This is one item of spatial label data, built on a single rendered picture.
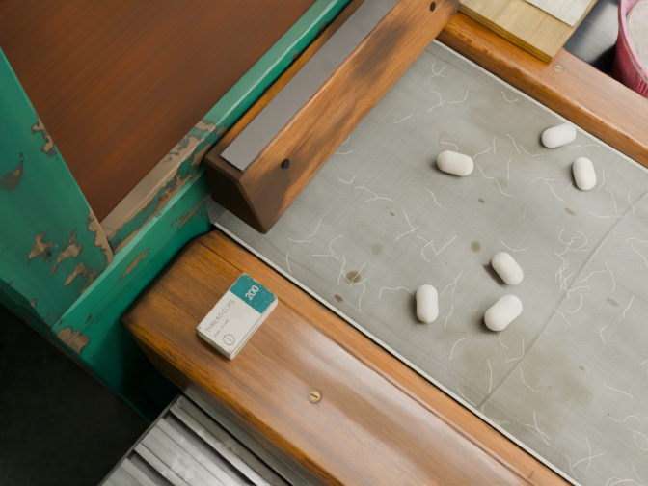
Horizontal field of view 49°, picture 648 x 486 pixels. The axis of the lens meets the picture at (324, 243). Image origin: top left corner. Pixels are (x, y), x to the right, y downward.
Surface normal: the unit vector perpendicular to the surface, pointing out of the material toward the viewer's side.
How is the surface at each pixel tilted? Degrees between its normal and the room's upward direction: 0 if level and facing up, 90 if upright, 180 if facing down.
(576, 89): 0
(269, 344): 0
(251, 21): 90
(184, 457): 0
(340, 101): 67
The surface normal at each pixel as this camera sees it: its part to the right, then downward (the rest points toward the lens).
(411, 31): 0.76, 0.36
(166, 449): 0.06, -0.39
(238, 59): 0.80, 0.56
